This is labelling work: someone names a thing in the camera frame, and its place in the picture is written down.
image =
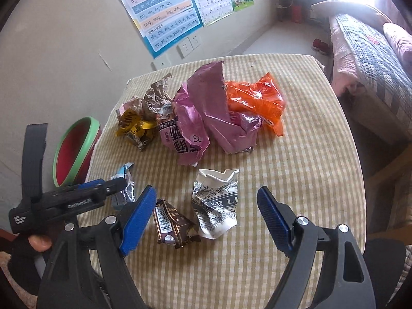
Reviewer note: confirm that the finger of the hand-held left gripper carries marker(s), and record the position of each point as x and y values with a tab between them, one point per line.
91	184
112	186

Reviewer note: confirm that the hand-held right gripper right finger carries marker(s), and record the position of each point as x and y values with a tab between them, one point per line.
273	220

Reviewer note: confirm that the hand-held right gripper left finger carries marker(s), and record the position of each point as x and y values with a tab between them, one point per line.
138	220

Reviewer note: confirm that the blue silver wrapper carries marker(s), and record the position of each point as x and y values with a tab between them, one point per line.
124	202

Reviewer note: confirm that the brown snack wrapper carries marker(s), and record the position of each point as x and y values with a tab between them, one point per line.
170	223

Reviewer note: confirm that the green-rimmed red bin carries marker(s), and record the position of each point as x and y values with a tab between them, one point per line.
72	154

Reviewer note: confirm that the white paper cup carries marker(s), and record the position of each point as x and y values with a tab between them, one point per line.
212	199

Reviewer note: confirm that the brown paper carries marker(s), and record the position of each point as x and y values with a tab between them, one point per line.
157	98

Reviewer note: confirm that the orange snack bag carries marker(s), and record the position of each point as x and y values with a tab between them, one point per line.
257	103

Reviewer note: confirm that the person's left hand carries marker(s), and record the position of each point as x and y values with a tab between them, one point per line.
40	243

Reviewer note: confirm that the beige checked tablecloth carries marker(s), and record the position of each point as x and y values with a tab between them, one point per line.
289	167

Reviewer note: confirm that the yellow snack wrapper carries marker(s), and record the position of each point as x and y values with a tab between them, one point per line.
132	127

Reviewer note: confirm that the purple plastic bag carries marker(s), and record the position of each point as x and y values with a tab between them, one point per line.
206	103

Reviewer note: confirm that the bed with checked blanket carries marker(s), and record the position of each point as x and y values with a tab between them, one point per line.
373	70

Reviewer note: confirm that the red container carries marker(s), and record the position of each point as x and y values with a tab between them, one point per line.
296	13

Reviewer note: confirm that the pink pillow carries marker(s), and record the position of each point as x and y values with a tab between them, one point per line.
399	40

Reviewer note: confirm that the tan pillow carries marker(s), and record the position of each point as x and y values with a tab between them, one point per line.
344	8

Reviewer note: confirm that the white wall outlet plate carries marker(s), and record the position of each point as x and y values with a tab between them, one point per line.
161	61

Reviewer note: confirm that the white wall socket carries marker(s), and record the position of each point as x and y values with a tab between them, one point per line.
185	49
194	41

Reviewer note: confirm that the blue-bordered letter wall poster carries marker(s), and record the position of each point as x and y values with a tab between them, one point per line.
161	13

